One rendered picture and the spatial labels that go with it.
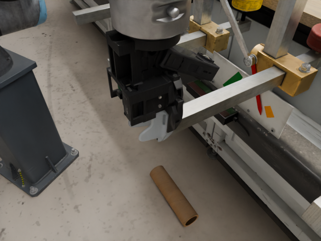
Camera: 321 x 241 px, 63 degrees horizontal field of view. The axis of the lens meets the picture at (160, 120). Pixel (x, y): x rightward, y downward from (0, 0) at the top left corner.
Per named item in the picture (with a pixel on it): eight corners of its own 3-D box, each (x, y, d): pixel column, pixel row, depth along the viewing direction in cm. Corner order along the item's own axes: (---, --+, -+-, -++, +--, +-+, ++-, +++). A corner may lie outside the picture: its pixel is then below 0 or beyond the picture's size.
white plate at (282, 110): (277, 139, 62) (292, 108, 54) (208, 81, 77) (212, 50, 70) (278, 138, 62) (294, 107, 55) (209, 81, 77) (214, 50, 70)
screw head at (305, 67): (305, 74, 51) (307, 69, 50) (296, 69, 52) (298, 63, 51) (312, 71, 52) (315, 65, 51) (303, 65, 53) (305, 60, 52)
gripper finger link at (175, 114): (155, 120, 43) (155, 77, 37) (165, 117, 44) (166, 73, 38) (170, 139, 40) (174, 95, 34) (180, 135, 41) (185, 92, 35)
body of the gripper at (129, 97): (110, 99, 40) (98, 22, 31) (159, 82, 43) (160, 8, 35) (133, 131, 35) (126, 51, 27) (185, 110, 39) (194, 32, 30)
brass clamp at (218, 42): (210, 54, 71) (213, 37, 67) (182, 34, 79) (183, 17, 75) (228, 48, 73) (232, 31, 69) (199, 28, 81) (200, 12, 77)
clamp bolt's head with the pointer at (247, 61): (260, 118, 61) (250, 55, 57) (252, 116, 64) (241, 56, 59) (265, 115, 62) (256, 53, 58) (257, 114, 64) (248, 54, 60)
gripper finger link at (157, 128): (134, 149, 45) (131, 110, 38) (164, 136, 47) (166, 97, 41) (143, 163, 43) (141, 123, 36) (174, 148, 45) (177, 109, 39)
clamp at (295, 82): (292, 98, 54) (302, 77, 50) (245, 65, 62) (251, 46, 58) (310, 89, 56) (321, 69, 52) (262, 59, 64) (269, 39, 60)
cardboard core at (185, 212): (184, 221, 111) (149, 169, 129) (183, 229, 117) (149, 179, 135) (199, 212, 114) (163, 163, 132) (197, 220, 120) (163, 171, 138)
